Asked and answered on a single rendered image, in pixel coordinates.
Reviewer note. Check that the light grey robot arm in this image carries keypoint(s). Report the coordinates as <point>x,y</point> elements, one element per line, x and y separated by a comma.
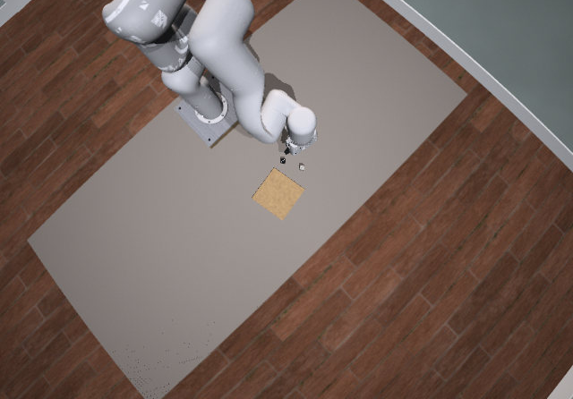
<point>216,40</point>

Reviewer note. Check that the tan square mat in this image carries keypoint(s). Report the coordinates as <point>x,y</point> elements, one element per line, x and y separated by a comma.
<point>278,194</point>

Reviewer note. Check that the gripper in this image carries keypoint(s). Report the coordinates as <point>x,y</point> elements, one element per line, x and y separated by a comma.
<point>294,150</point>

